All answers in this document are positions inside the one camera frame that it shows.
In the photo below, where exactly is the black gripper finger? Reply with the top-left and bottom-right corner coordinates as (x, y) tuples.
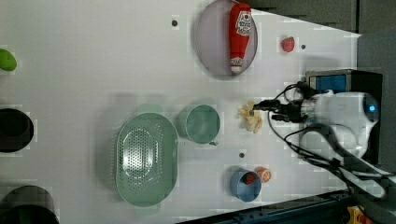
(272, 115), (285, 121)
(253, 100), (280, 111)

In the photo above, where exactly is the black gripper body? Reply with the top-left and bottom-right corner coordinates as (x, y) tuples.
(273, 104), (304, 122)

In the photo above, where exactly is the yellow plush banana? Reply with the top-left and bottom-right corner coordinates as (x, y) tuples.
(238, 101), (262, 133)

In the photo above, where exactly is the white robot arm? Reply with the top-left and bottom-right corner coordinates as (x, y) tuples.
(247, 91), (395, 202)

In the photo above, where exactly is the green mug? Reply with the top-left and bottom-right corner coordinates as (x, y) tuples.
(177, 105), (220, 146)

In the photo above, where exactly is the orange plush slice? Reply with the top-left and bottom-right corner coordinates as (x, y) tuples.
(256, 166), (272, 183)

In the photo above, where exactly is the red plush strawberry in bowl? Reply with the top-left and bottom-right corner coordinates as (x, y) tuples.
(243, 173), (255, 185)

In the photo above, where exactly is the blue bowl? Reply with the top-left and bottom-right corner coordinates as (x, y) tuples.
(230, 169), (262, 203)

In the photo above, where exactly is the red plush ketchup bottle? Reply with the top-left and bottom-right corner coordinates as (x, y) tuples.
(229, 3), (252, 74)

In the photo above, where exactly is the green perforated colander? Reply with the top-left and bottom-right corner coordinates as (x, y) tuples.
(115, 112), (178, 207)

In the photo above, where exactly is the black cylinder cup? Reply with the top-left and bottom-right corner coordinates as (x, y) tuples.
(0, 108), (35, 153)

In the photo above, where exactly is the dark cylinder container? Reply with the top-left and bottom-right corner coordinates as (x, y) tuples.
(0, 186), (61, 224)

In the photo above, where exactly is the green plush fruit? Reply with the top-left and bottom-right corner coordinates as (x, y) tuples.
(0, 49), (17, 71)

